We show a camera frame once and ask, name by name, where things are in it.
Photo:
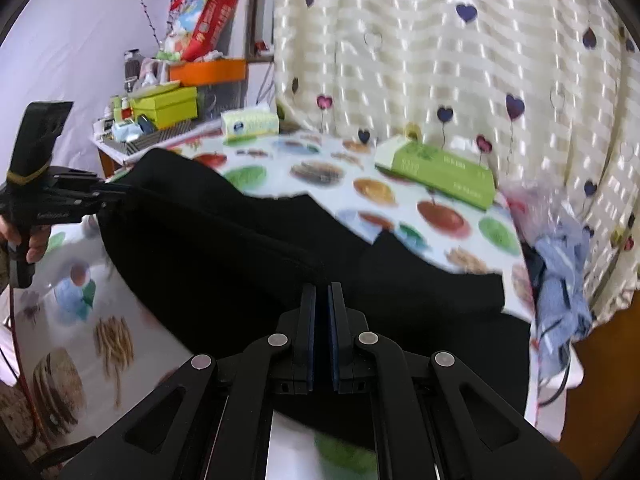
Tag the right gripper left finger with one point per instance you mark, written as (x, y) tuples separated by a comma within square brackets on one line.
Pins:
[(210, 419)]

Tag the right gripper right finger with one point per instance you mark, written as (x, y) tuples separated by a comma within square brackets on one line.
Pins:
[(432, 417)]

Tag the black pants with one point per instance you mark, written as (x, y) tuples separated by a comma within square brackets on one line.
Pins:
[(217, 268)]

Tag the yellow green box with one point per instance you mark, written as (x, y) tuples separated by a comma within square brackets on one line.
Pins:
[(165, 105)]

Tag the fruit print tablecloth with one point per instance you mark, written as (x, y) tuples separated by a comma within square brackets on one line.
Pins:
[(291, 308)]

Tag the wooden cabinet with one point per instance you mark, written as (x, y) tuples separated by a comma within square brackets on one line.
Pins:
[(602, 410)]

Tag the dark storage box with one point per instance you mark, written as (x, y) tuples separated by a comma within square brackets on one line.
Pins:
[(214, 99)]

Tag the tissue pack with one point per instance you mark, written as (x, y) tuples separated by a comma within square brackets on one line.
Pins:
[(258, 120)]

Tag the orange box lid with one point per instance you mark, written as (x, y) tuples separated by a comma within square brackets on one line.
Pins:
[(221, 71)]

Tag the red snack package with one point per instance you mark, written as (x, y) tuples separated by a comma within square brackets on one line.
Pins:
[(198, 28)]

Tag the green white box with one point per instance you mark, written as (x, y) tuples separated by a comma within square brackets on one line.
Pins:
[(436, 168)]

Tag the heart pattern curtain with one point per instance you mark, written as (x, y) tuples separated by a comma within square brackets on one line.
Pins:
[(535, 89)]

